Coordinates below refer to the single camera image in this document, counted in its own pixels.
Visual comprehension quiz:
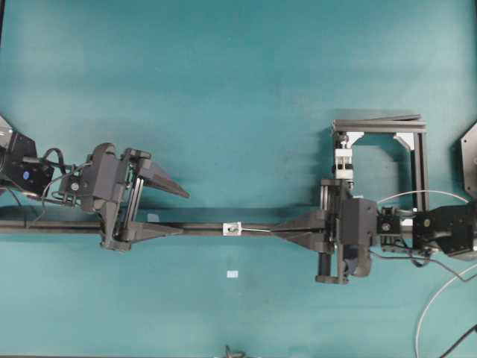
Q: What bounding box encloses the silver metal fitting on rail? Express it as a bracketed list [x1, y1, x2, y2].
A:
[222, 222, 242, 236]

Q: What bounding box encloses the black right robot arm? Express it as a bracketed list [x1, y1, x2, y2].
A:
[271, 115, 476, 284]

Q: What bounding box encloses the long black aluminium rail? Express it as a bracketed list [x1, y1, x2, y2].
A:
[1, 220, 325, 236]

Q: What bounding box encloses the black rectangular profile frame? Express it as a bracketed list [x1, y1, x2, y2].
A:
[332, 114, 429, 211]

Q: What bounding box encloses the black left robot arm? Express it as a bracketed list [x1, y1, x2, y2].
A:
[1, 120, 189, 251]

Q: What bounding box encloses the thin white wire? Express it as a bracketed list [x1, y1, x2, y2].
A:
[238, 189, 477, 358]

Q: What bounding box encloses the metal clip at bottom edge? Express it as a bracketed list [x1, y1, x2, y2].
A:
[225, 345, 247, 358]

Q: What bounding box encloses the white wire clamp block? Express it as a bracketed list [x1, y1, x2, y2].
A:
[334, 148, 353, 181]

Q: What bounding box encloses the clear tape patch near rail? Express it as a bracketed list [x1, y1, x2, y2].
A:
[147, 213, 159, 223]

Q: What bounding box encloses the small white label tape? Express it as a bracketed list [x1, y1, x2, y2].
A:
[226, 270, 239, 279]

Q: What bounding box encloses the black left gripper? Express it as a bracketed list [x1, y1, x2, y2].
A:
[59, 142, 190, 251]

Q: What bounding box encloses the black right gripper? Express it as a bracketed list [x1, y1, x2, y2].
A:
[271, 179, 401, 284]

